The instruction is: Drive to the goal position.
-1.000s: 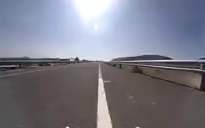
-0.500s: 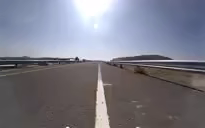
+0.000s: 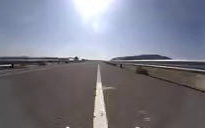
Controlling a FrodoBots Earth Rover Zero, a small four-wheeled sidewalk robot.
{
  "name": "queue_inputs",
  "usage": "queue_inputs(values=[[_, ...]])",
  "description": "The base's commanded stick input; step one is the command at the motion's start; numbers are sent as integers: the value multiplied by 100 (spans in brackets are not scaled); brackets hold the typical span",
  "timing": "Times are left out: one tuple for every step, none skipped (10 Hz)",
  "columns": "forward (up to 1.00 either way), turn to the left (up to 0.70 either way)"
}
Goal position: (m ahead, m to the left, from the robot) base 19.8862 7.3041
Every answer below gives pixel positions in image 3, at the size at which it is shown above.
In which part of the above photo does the white painted edge line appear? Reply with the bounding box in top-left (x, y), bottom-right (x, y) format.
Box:
top-left (0, 63), bottom-right (63, 80)

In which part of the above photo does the dark hill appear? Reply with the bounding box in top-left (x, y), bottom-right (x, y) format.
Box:
top-left (111, 54), bottom-right (173, 61)

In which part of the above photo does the dry bush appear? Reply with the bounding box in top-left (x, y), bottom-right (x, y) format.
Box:
top-left (135, 66), bottom-right (150, 76)

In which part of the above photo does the sandy gravel strip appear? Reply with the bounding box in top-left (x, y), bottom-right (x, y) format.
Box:
top-left (104, 61), bottom-right (205, 96)

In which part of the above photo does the grey asphalt road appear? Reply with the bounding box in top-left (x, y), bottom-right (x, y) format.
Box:
top-left (0, 60), bottom-right (205, 128)

